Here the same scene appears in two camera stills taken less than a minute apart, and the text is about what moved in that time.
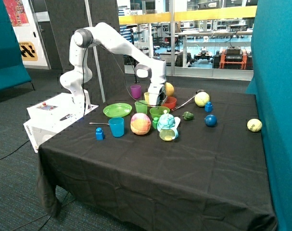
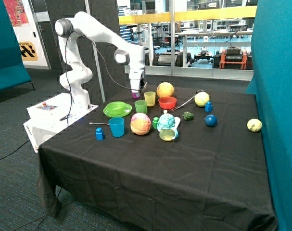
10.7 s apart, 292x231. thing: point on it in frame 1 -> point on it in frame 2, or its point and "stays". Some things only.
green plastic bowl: x=157 y=111 -> x=116 y=108
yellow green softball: x=200 y=99 stays
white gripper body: x=157 y=93 -> x=137 y=77
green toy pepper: x=188 y=116 stays
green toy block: x=155 y=122 stays
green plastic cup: x=141 y=108 stays
